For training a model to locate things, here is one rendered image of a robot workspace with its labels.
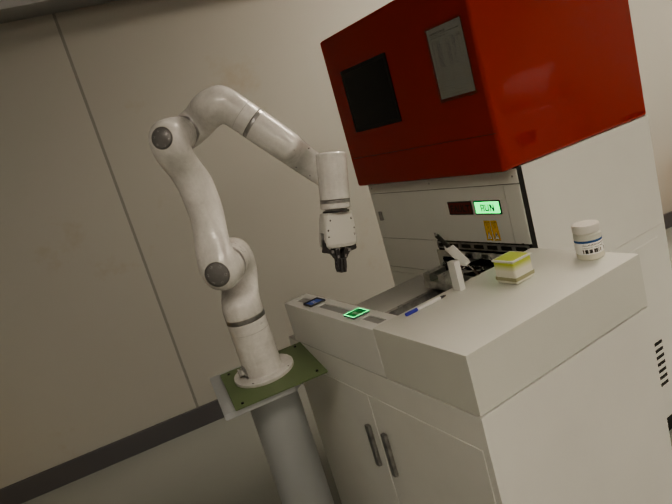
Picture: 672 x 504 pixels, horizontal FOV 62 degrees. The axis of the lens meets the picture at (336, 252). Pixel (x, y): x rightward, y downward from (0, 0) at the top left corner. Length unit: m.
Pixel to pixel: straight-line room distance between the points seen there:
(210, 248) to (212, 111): 0.37
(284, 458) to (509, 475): 0.73
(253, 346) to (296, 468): 0.41
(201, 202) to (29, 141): 1.90
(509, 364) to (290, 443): 0.79
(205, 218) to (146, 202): 1.76
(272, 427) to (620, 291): 1.05
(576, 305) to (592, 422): 0.30
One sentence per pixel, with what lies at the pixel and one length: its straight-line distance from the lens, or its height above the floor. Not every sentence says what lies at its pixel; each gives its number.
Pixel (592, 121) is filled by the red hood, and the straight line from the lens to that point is 2.10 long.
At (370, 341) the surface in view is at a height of 0.92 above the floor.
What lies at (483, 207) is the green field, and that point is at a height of 1.10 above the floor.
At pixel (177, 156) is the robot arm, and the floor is 1.52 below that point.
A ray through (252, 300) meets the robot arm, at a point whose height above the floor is 1.07.
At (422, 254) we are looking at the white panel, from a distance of 2.28.
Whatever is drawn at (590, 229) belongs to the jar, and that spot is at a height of 1.05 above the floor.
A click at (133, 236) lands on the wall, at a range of 3.37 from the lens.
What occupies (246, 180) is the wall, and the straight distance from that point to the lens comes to 3.42.
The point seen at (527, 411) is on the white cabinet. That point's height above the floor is 0.76.
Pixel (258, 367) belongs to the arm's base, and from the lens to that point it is 1.73.
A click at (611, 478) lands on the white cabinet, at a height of 0.45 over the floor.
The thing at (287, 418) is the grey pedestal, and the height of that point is 0.69.
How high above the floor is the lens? 1.49
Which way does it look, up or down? 12 degrees down
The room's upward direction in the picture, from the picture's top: 16 degrees counter-clockwise
